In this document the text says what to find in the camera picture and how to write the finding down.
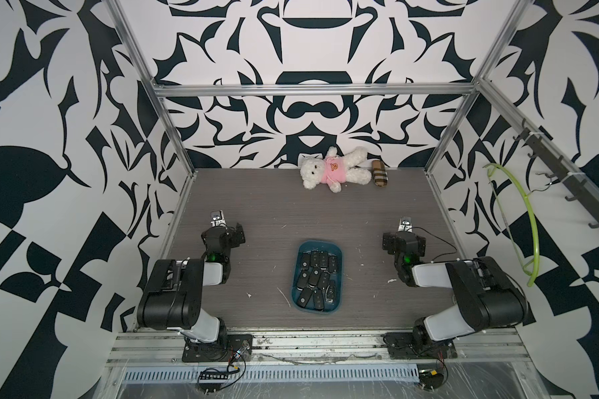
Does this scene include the black wall hook rail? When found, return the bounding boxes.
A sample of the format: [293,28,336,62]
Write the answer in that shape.
[512,118,599,240]

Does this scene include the black key fob buttons up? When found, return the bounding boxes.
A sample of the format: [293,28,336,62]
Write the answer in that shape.
[296,287,314,309]

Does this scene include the aluminium frame post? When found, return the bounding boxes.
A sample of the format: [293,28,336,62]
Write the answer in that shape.
[105,0,196,178]

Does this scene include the black chrome smart key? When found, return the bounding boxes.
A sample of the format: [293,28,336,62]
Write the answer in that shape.
[324,280,337,304]

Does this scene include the white cable duct strip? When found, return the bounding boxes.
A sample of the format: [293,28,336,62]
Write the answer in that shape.
[122,363,419,384]

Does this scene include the black VW key fob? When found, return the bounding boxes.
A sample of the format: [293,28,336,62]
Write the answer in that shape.
[317,271,330,290]
[300,252,311,270]
[296,270,310,290]

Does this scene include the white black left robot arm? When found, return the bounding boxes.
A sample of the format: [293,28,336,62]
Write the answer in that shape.
[136,210,246,362]

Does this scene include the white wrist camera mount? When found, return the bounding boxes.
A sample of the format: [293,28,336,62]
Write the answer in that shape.
[211,210,227,228]

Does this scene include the green hose loop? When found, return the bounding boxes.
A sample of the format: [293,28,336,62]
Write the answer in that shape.
[483,162,541,289]

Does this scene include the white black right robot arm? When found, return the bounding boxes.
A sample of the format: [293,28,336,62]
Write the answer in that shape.
[382,217,529,360]

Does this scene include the black key fob edge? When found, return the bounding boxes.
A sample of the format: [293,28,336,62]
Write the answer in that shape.
[312,289,324,312]

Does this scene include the brown plaid cylinder toy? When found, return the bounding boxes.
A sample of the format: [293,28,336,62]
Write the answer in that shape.
[371,160,389,188]

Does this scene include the teal plastic storage tray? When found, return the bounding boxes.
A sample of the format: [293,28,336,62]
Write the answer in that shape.
[291,240,344,315]

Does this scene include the white teddy bear pink shirt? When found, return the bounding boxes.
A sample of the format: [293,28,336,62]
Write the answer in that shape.
[299,146,372,193]

